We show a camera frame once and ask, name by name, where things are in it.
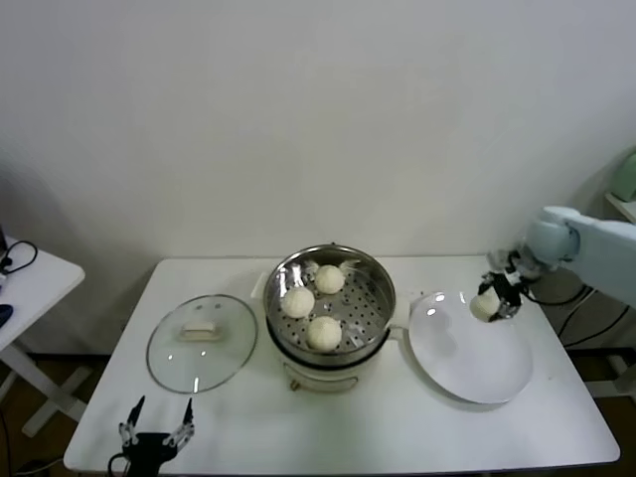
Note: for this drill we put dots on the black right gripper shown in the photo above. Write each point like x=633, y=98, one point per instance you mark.
x=512, y=290

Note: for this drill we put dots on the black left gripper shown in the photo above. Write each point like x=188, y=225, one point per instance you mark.
x=149, y=447

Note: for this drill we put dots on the white steamed baozi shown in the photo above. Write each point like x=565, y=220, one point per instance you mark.
x=298, y=302
x=329, y=278
x=483, y=306
x=323, y=333

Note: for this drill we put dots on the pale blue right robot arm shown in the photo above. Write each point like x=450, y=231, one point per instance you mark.
x=596, y=248

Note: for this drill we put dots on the perforated steel steamer basket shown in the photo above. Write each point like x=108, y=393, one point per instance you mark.
x=367, y=303

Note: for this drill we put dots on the round white plate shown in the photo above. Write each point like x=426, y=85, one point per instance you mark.
x=462, y=363

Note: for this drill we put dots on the round glass pot lid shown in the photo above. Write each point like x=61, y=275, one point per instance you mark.
x=199, y=367

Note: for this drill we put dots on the cream electric cooking pot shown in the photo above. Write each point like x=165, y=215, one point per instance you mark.
x=323, y=380

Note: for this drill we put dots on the white folding side table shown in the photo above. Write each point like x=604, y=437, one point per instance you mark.
x=45, y=278

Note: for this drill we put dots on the dark blue small object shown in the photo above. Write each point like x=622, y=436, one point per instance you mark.
x=5, y=314

